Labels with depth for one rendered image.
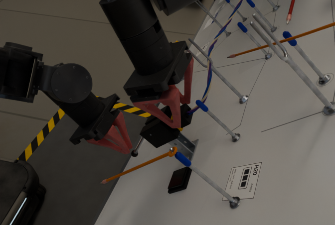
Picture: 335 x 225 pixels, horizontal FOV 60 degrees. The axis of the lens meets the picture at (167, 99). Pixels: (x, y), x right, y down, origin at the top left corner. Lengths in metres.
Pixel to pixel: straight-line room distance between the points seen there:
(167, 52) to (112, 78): 1.87
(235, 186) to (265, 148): 0.06
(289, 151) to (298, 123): 0.04
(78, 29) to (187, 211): 2.55
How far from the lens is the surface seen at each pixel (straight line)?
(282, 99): 0.44
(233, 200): 0.36
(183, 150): 0.50
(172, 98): 0.37
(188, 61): 0.42
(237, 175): 0.39
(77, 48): 2.62
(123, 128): 0.54
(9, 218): 1.51
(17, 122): 2.16
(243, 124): 0.45
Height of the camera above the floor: 1.49
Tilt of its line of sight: 47 degrees down
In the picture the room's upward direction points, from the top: straight up
